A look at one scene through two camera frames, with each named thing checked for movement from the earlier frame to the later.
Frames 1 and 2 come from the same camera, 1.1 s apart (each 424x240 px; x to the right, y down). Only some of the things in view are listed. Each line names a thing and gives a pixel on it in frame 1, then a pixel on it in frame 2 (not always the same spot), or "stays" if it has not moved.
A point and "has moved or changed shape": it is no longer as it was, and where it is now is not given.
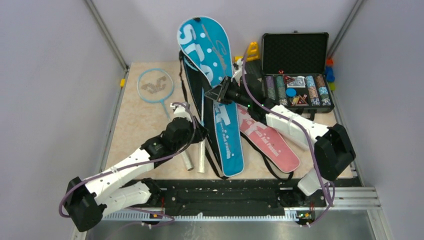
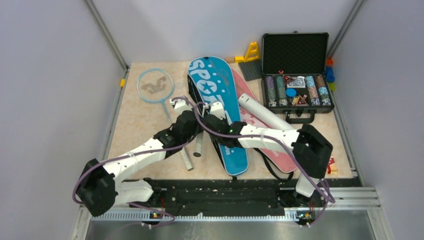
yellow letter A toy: x=253 y=53 stays
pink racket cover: x=269 y=141 stays
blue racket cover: x=206 y=58 has moved or changed shape
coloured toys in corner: x=329 y=74 stays
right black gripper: x=219 y=93 → x=214 y=139
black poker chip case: x=295 y=71 stays
